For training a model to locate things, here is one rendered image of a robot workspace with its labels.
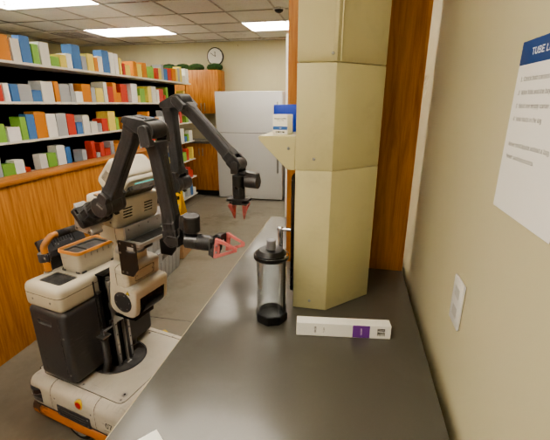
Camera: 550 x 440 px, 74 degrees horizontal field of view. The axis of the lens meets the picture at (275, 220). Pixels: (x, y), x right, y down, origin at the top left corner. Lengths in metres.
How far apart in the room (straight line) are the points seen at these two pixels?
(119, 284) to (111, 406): 0.57
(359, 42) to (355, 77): 0.09
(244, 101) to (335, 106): 5.17
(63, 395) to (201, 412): 1.34
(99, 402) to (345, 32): 1.84
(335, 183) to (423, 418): 0.64
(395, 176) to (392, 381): 0.77
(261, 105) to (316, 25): 5.06
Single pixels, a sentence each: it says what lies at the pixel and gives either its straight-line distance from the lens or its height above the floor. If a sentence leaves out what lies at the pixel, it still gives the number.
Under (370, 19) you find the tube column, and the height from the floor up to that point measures 1.83.
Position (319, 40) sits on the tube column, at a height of 1.77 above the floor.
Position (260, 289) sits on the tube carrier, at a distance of 1.13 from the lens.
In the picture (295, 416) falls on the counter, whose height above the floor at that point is 0.94.
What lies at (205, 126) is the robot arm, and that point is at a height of 1.51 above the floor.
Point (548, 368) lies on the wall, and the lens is 0.62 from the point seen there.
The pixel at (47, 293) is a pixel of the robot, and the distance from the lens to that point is 1.95.
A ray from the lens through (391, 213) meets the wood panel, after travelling 1.52.
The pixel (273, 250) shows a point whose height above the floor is 1.18.
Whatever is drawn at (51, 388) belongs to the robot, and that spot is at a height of 0.26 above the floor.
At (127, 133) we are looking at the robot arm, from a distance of 1.33.
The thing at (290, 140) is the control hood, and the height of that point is 1.50.
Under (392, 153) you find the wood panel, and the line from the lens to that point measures 1.47.
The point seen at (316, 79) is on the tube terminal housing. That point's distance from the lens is 1.09.
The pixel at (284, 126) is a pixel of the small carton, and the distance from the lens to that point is 1.17.
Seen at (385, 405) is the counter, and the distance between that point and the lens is 0.97.
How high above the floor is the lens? 1.60
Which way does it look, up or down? 18 degrees down
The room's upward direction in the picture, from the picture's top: straight up
